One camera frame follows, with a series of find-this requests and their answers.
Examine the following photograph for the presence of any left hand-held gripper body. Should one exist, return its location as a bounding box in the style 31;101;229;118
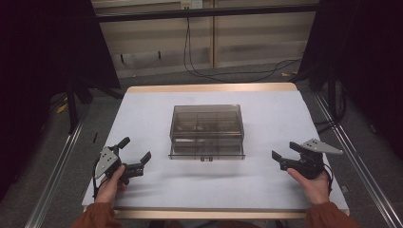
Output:
94;144;145;186

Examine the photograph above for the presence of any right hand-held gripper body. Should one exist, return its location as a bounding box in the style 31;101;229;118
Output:
278;138;344;181

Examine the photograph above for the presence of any smoky transparent drawer box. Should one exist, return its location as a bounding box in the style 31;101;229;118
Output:
167;104;247;162

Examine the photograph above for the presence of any person's right hand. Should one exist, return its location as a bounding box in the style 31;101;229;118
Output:
286;167;332;206

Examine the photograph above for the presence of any person's left hand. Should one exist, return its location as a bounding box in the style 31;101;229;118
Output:
94;164;127;205

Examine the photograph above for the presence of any black metal stand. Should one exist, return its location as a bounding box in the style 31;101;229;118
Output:
308;61;338;119
65;74;94;135

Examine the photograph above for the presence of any white table mat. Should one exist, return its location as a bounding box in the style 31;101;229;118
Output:
81;89;350;213

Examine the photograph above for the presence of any black curtain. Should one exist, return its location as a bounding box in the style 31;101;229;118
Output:
297;0;403;161
0;0;122;201

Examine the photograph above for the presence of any black horizontal bar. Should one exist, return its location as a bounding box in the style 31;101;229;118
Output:
94;4;319;24

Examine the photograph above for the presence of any left hand-held gripper cable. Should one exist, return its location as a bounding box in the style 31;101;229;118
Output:
91;157;100;201

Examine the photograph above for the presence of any hand-held gripper cable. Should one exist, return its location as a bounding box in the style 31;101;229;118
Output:
322;162;335;195
91;157;100;201

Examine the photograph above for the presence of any right hand-held gripper cable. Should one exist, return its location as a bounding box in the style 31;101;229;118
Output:
322;162;335;195

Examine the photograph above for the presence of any black floor cable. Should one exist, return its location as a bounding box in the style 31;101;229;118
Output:
182;16;303;84
316;89;348;135

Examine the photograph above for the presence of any metal floor rail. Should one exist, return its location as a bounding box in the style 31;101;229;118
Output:
24;115;87;228
313;92;403;228

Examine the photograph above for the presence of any white wall socket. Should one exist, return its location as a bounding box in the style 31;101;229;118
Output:
180;0;204;10

